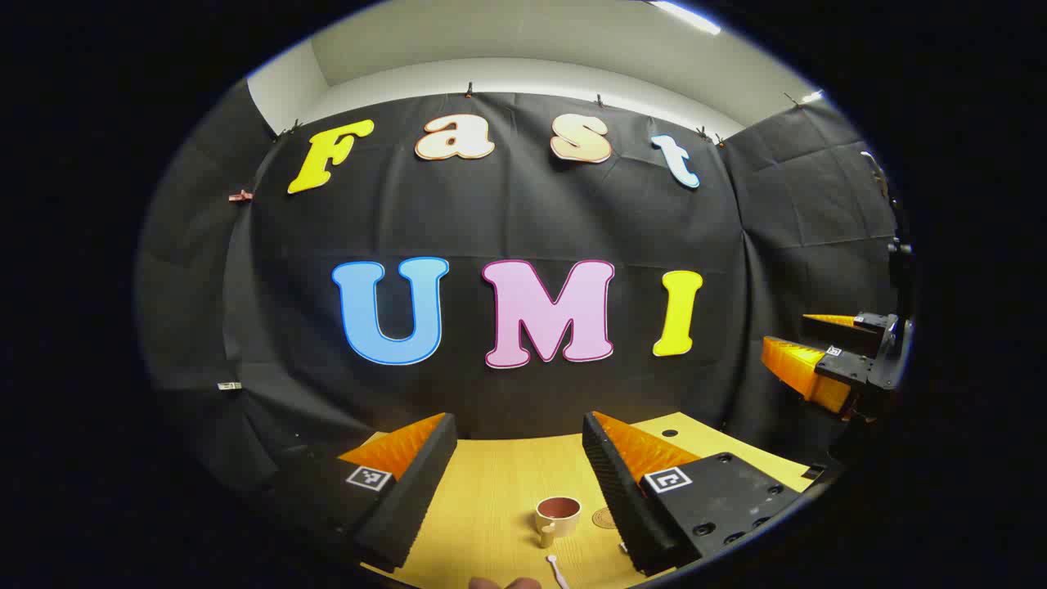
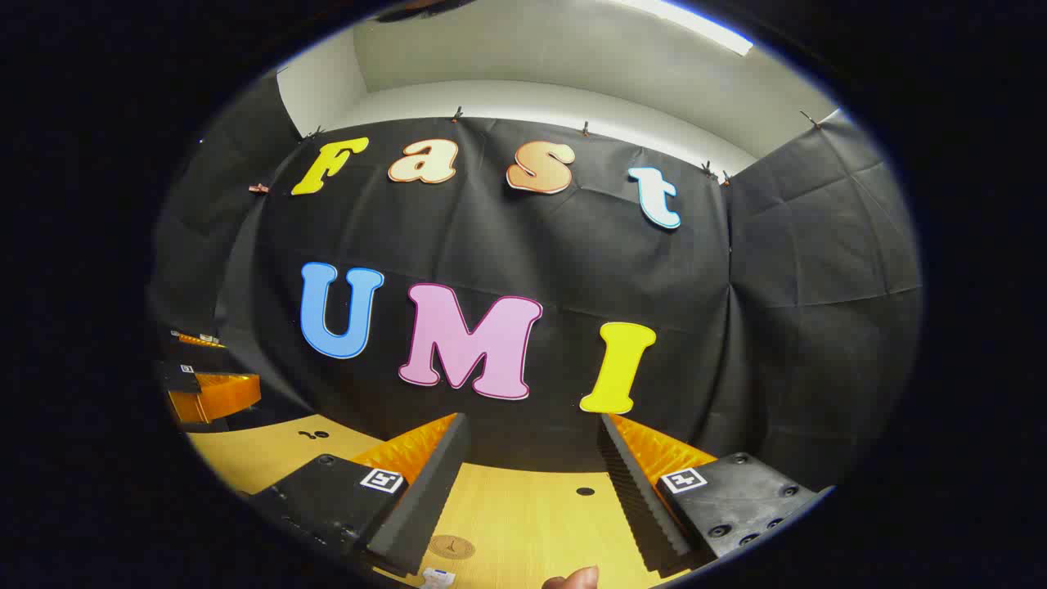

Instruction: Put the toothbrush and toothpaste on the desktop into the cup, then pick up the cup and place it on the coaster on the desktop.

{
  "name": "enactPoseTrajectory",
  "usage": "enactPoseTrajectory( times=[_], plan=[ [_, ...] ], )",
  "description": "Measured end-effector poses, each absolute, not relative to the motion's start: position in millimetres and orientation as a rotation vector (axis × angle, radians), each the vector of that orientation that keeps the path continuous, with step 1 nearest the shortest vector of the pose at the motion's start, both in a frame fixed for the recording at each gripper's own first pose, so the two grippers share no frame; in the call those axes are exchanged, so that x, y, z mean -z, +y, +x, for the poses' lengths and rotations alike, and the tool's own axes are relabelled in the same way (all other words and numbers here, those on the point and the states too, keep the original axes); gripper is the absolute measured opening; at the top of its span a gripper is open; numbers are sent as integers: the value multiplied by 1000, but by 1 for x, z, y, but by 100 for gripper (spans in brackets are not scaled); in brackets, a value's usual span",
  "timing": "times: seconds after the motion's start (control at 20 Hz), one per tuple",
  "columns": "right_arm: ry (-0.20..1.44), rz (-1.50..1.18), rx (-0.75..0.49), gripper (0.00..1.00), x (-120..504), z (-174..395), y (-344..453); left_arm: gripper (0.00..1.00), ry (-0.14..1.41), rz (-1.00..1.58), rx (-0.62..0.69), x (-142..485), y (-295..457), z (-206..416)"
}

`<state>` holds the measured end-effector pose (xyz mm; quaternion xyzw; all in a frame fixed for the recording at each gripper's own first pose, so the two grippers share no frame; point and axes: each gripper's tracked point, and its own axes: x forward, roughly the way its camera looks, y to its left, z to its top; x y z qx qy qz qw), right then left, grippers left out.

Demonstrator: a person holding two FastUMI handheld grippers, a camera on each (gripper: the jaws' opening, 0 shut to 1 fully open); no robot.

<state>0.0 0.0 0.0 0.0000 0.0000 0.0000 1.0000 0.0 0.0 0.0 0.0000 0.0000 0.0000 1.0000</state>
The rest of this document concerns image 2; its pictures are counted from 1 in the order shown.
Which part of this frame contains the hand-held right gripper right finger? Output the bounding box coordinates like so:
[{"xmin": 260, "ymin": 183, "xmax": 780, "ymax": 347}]
[{"xmin": 597, "ymin": 411, "xmax": 837, "ymax": 578}]

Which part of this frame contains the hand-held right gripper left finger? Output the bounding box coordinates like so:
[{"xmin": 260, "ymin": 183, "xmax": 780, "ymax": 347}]
[{"xmin": 245, "ymin": 411, "xmax": 473, "ymax": 578}]

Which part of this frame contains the wooden desktop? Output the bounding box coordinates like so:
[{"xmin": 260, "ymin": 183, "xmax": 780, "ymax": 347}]
[{"xmin": 186, "ymin": 413, "xmax": 704, "ymax": 589}]

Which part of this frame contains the black backdrop cloth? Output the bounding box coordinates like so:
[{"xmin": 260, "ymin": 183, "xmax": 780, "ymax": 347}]
[{"xmin": 147, "ymin": 70, "xmax": 925, "ymax": 492}]

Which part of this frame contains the round cork coaster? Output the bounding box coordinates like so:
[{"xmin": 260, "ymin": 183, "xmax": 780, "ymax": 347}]
[{"xmin": 429, "ymin": 534, "xmax": 477, "ymax": 561}]

